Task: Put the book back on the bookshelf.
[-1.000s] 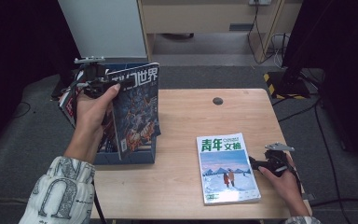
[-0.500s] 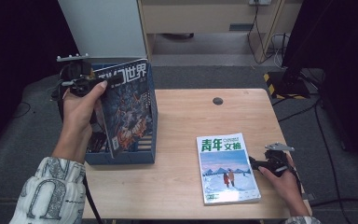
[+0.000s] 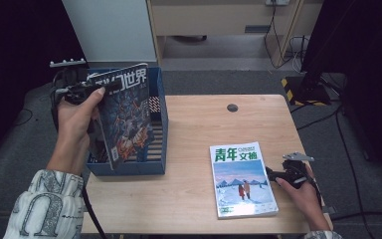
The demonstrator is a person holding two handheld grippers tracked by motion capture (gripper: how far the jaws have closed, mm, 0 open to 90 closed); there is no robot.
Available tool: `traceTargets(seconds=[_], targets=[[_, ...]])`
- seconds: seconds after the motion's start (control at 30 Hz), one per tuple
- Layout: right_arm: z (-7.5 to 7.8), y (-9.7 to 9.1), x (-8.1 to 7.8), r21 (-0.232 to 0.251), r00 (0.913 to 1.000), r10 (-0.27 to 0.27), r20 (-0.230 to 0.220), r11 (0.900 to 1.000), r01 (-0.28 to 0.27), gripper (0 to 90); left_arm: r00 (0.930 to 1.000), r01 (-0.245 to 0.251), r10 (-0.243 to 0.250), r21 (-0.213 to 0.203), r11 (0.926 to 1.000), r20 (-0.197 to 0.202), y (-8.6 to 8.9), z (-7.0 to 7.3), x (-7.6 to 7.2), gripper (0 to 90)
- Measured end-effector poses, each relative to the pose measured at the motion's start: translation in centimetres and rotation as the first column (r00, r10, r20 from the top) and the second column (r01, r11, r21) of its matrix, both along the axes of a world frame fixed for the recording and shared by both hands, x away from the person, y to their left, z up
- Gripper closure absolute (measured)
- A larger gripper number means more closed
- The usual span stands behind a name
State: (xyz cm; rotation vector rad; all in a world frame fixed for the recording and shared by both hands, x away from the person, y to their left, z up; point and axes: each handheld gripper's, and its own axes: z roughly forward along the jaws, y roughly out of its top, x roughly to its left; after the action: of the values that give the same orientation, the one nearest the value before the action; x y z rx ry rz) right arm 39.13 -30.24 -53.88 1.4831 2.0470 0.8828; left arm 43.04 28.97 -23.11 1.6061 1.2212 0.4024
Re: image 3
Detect white snowy scene magazine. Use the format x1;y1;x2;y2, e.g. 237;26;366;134
208;141;280;220

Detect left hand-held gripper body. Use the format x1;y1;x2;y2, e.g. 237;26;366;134
49;58;97;107

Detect blue plastic file rack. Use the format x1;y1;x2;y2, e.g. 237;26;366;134
85;66;169;177

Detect black power cable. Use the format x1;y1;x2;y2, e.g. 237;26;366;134
263;4;294;70

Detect black floor cable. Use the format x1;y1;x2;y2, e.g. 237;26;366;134
334;106;367;220
11;108;34;127
289;99;344;131

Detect light wooden desk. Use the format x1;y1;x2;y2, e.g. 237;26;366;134
145;0;324;68

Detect left hand-held gripper cable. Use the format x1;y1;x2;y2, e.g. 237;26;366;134
49;71;108;239

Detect white cabinet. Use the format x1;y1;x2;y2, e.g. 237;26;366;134
62;0;158;64

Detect person's left hand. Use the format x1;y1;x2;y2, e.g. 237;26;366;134
51;87;106;160

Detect person's right hand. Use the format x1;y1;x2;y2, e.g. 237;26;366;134
274;163;324;230

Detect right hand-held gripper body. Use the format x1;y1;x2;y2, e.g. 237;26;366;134
280;151;316;189

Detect dark blue illustrated magazine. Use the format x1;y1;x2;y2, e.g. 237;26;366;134
87;63;155;171

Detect black stand base hazard tape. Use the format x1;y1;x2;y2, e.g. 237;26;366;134
281;74;332;108

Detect right hand-held gripper cable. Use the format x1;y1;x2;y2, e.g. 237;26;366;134
309;178;323;213

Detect white cables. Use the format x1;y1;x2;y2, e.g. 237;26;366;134
287;34;309;74

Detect black curtain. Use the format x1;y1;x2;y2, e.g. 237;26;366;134
0;0;91;167
299;0;382;180

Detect hand-held gripper cable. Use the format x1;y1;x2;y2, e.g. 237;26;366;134
309;178;323;213
49;71;108;239

